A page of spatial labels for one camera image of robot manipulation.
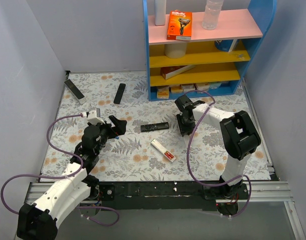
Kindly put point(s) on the slim black remote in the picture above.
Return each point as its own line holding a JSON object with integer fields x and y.
{"x": 119, "y": 93}

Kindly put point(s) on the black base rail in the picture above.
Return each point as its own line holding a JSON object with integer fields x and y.
{"x": 168, "y": 195}

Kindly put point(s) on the orange snack box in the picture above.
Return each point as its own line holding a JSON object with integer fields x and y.
{"x": 163, "y": 92}

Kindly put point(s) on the white orange small box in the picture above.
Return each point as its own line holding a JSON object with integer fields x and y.
{"x": 205, "y": 86}

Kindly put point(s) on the orange razor box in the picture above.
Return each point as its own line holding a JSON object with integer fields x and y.
{"x": 179, "y": 26}

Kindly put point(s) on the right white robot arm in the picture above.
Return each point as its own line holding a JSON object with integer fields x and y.
{"x": 240, "y": 138}

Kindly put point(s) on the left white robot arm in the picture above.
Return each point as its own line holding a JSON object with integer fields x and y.
{"x": 41, "y": 219}

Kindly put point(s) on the light blue small pack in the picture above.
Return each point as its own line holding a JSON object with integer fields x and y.
{"x": 214, "y": 85}

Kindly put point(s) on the clear plastic bottle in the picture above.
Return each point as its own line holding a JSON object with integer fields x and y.
{"x": 211, "y": 14}

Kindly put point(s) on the black and silver remote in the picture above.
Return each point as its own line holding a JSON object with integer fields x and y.
{"x": 75, "y": 91}

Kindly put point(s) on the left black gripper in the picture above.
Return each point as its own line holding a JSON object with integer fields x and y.
{"x": 111, "y": 128}

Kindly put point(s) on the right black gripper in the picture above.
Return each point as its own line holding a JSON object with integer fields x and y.
{"x": 184, "y": 121}

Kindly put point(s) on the white tall bottle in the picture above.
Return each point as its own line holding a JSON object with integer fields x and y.
{"x": 160, "y": 12}

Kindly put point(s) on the floral table mat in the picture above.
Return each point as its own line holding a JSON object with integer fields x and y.
{"x": 132, "y": 157}

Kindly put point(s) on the white cylinder container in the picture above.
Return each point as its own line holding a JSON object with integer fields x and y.
{"x": 175, "y": 50}

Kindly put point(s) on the yellow small box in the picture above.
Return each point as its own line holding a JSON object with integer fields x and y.
{"x": 176, "y": 89}

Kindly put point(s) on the black remote with buttons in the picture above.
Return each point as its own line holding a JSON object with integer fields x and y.
{"x": 154, "y": 127}

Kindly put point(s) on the red and white flat box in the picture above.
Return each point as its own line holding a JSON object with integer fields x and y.
{"x": 172, "y": 71}

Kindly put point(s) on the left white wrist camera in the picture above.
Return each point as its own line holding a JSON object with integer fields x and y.
{"x": 94, "y": 117}

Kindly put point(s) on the blue shelf unit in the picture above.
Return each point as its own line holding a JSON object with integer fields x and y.
{"x": 249, "y": 26}

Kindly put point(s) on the blue round tin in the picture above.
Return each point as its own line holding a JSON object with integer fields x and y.
{"x": 226, "y": 45}

